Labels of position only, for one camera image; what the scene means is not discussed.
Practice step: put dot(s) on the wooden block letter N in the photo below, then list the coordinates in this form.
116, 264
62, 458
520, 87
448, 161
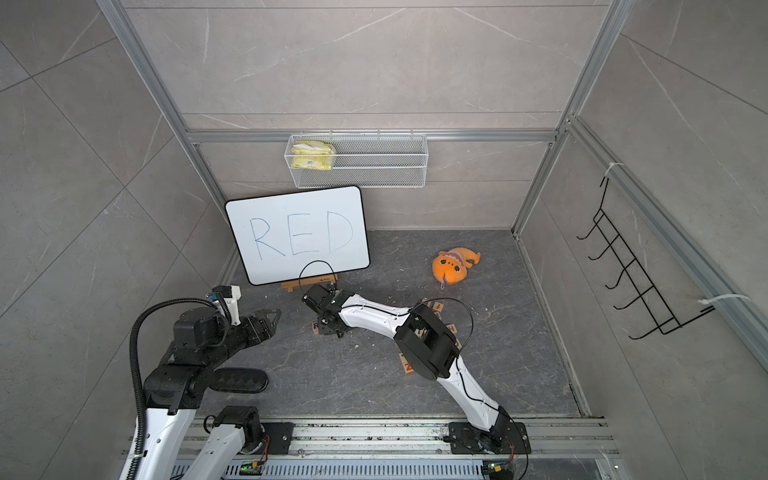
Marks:
408, 370

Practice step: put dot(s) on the wooden whiteboard stand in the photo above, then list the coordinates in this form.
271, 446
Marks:
299, 284

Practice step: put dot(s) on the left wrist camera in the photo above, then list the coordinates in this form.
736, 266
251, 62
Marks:
225, 298

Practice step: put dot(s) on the white wire mesh basket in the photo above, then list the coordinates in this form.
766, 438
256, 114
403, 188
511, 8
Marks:
366, 160

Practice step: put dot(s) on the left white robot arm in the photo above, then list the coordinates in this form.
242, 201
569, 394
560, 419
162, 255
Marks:
167, 400

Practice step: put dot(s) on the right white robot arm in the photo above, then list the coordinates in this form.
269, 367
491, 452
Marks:
432, 350

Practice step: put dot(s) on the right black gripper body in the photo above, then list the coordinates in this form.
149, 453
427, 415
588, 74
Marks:
325, 328

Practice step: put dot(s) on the yellow packet in basket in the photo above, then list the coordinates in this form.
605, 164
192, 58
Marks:
312, 155

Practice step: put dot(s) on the whiteboard with RED text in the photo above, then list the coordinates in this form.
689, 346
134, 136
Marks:
289, 236

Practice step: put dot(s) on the black wire hook rack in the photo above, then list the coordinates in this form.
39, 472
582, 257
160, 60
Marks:
633, 273

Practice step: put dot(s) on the orange plush toy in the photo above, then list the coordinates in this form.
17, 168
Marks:
451, 267

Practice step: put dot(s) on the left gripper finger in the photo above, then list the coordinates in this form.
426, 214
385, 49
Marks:
270, 327
268, 316

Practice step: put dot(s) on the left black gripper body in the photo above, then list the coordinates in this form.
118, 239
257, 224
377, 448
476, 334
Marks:
245, 334

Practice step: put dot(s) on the metal base rail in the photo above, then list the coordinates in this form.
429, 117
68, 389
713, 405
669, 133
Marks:
428, 448

